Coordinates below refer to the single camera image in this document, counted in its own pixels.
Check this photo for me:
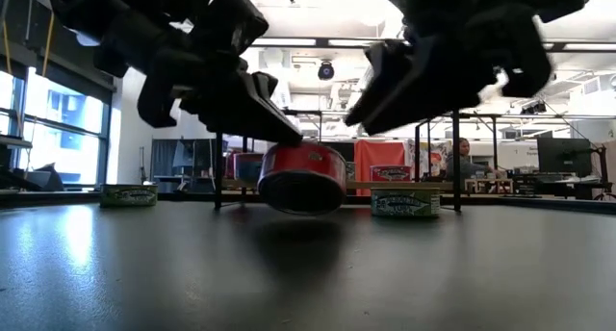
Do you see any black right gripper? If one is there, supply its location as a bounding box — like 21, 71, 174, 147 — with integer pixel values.
344, 0, 587, 136

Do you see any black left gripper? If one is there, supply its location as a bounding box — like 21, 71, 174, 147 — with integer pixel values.
46, 0, 304, 146

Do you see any blue label tuna can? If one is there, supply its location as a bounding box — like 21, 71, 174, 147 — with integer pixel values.
233, 152, 265, 184

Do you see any red label tuna can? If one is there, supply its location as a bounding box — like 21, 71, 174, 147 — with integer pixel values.
257, 140, 348, 216
369, 165, 413, 183

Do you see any orange hanging cloth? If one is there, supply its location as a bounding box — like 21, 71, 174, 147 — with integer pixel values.
354, 139, 407, 197

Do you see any black background screen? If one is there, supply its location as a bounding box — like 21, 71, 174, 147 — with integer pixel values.
331, 141, 356, 164

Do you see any blue grey curtain partition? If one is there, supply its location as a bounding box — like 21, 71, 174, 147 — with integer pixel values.
150, 138, 218, 181

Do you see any person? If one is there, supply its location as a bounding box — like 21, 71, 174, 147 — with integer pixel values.
445, 137, 501, 181

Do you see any black track spotlight cluster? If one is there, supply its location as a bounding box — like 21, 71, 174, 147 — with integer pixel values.
519, 101, 549, 115

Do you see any cluttered background table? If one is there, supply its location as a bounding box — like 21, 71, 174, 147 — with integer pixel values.
464, 174, 615, 200

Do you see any ceiling light panel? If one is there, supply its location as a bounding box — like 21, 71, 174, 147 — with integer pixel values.
74, 30, 100, 47

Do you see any black computer monitor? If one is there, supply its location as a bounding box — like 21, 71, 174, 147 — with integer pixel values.
537, 137, 594, 178

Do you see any large glass window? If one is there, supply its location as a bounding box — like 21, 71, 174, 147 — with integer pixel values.
0, 68, 112, 186

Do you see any black table mat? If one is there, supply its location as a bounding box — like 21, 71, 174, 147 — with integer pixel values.
0, 195, 616, 331

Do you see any grey side desk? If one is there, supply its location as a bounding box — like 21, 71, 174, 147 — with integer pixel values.
0, 134, 34, 152

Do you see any black background rig frame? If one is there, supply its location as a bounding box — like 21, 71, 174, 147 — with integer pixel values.
283, 109, 324, 142
461, 113, 616, 176

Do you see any black overhead camera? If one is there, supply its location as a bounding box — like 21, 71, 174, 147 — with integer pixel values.
317, 60, 336, 82

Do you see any colourful wall poster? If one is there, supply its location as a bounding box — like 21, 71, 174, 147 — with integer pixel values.
406, 139, 453, 178

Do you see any black metal shelf frame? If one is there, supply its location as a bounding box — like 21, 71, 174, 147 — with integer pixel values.
413, 107, 462, 214
215, 128, 249, 211

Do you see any yellow hanging cord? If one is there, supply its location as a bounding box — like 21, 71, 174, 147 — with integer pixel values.
1, 20, 12, 76
40, 9, 56, 78

